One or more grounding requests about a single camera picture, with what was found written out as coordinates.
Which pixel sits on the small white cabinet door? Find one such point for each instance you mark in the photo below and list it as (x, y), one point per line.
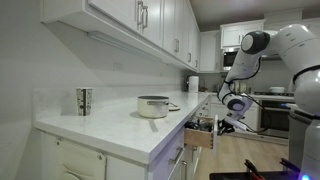
(231, 36)
(250, 28)

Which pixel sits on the built-in microwave oven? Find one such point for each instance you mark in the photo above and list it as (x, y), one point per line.
(229, 60)

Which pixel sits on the stainless steel oven range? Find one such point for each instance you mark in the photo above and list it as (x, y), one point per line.
(276, 116)

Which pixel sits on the tall white cabinet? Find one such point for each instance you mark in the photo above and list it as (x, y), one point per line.
(210, 51)

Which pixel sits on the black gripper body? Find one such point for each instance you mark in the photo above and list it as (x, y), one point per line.
(226, 127)

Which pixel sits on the white kitchen drawer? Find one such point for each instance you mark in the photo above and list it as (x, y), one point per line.
(166, 156)

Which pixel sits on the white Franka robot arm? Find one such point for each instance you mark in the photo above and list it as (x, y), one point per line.
(293, 43)

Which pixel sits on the white base cabinet door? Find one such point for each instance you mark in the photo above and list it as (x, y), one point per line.
(196, 155)
(178, 173)

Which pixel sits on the black tool case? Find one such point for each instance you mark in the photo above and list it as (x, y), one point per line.
(233, 176)

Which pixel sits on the black kitchen utensils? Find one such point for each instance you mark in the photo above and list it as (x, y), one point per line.
(200, 126)

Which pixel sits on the white pot on stove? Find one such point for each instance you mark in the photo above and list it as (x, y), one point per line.
(277, 90)

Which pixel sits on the flat round white disc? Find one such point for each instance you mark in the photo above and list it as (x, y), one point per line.
(175, 108)

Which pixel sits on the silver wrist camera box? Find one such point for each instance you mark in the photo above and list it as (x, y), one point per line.
(238, 124)

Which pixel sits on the white wall cabinet door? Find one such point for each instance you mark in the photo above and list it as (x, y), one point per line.
(153, 20)
(193, 46)
(187, 40)
(113, 8)
(181, 33)
(169, 26)

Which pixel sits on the white cabinet end panel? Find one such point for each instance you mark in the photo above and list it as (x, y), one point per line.
(80, 160)

